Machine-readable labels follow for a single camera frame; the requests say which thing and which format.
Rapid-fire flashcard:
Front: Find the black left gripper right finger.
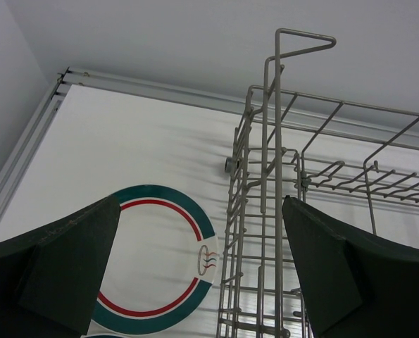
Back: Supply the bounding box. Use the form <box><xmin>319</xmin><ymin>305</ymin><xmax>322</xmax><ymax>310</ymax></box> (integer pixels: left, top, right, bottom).
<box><xmin>282</xmin><ymin>196</ymin><xmax>419</xmax><ymax>337</ymax></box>

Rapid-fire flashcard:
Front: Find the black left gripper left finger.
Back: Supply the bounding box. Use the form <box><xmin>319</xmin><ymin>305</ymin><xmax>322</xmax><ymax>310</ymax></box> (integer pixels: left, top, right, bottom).
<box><xmin>0</xmin><ymin>195</ymin><xmax>120</xmax><ymax>337</ymax></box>

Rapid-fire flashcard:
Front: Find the near teal red rimmed plate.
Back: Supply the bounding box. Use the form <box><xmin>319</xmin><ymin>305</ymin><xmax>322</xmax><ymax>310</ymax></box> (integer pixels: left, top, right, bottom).
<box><xmin>82</xmin><ymin>333</ymin><xmax>129</xmax><ymax>338</ymax></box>

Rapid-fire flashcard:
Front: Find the teal red rimmed plate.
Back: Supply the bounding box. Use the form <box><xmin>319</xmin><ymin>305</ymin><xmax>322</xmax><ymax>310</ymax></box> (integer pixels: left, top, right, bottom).
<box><xmin>92</xmin><ymin>184</ymin><xmax>218</xmax><ymax>337</ymax></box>
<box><xmin>82</xmin><ymin>333</ymin><xmax>129</xmax><ymax>338</ymax></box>

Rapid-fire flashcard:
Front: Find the far teal red rimmed plate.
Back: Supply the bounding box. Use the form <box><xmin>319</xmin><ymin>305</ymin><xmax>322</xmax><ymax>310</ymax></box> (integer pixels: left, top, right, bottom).
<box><xmin>92</xmin><ymin>184</ymin><xmax>218</xmax><ymax>337</ymax></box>

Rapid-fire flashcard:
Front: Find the grey wire dish rack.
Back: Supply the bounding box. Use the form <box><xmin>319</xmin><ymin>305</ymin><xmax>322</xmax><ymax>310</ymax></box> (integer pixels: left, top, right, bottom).
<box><xmin>216</xmin><ymin>28</ymin><xmax>419</xmax><ymax>337</ymax></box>

